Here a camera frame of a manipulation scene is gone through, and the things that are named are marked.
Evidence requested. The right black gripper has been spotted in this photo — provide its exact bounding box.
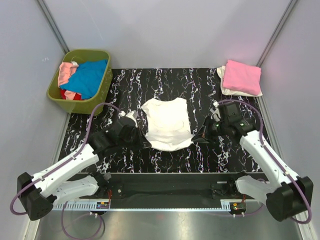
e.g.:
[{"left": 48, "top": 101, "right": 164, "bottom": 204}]
[{"left": 191, "top": 115, "right": 229, "bottom": 144}]

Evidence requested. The white printed t shirt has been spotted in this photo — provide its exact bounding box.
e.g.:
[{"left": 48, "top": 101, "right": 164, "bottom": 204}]
[{"left": 141, "top": 97, "right": 193, "bottom": 152}]

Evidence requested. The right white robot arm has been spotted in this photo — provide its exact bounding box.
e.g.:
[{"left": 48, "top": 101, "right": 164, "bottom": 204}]
[{"left": 192, "top": 99, "right": 314, "bottom": 225}]

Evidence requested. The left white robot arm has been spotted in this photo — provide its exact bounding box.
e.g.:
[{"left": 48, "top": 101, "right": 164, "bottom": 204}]
[{"left": 17, "top": 116, "right": 152, "bottom": 221}]

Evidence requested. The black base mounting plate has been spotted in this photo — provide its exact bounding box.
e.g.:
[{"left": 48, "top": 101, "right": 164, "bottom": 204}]
[{"left": 91, "top": 173, "right": 245, "bottom": 211}]

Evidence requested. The black marble pattern mat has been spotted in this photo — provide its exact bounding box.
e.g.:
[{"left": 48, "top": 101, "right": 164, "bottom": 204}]
[{"left": 58, "top": 68, "right": 262, "bottom": 174}]

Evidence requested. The folded cream t shirt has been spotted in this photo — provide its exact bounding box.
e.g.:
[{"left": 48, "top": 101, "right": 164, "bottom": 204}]
[{"left": 216, "top": 65, "right": 263, "bottom": 97}]

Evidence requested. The folded pink t shirt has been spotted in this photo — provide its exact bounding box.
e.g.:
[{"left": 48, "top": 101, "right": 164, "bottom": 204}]
[{"left": 222, "top": 59, "right": 262, "bottom": 96}]

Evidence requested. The red t shirt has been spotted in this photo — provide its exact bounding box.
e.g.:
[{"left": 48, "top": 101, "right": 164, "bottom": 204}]
[{"left": 60, "top": 89, "right": 82, "bottom": 101}]

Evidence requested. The blue t shirt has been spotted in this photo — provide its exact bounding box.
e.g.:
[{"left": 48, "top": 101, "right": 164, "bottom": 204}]
[{"left": 59, "top": 59, "right": 108, "bottom": 100}]

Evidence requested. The salmon pink t shirt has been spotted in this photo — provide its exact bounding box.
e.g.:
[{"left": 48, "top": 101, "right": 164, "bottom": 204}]
[{"left": 57, "top": 61, "right": 79, "bottom": 87}]

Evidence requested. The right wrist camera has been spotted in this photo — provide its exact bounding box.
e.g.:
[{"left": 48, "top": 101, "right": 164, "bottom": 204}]
[{"left": 209, "top": 101, "right": 221, "bottom": 122}]

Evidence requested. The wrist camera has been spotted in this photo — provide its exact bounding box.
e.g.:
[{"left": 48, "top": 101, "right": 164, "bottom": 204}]
[
  {"left": 209, "top": 101, "right": 221, "bottom": 122},
  {"left": 118, "top": 110, "right": 138, "bottom": 127}
]

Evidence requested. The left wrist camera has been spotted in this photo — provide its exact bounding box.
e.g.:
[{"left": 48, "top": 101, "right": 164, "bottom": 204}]
[{"left": 118, "top": 110, "right": 138, "bottom": 127}]

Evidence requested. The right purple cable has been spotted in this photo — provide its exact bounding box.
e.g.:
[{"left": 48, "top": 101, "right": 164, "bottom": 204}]
[{"left": 218, "top": 99, "right": 313, "bottom": 224}]

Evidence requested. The white slotted cable duct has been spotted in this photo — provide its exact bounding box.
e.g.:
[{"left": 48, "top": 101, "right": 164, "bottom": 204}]
[{"left": 53, "top": 200, "right": 111, "bottom": 212}]

